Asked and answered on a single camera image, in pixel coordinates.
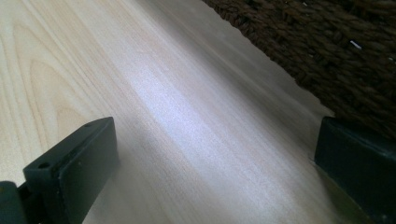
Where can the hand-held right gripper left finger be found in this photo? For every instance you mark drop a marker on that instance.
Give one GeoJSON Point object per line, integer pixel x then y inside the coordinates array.
{"type": "Point", "coordinates": [74, 168]}

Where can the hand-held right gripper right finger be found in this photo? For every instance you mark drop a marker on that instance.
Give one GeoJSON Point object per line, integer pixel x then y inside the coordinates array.
{"type": "Point", "coordinates": [358, 161]}

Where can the dark brown woven rug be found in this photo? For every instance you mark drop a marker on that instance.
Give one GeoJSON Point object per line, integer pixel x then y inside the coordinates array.
{"type": "Point", "coordinates": [327, 49]}

